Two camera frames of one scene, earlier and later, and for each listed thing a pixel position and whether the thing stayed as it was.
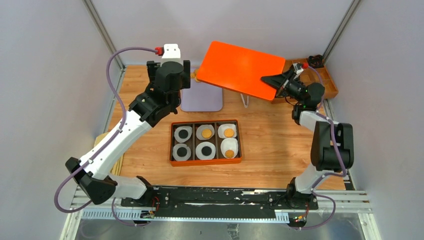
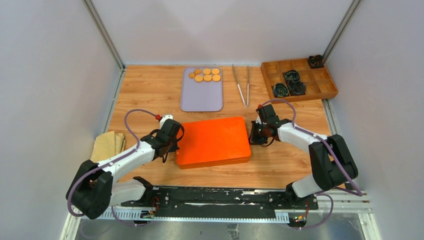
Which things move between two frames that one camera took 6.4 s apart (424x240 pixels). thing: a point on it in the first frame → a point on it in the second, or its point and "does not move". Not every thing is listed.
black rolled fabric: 316,61 does not move
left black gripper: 152,68 → 175,146
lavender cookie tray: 201,97 does not move
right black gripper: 282,81 → 254,140
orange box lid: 240,69 → 211,142
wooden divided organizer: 309,75 does not move
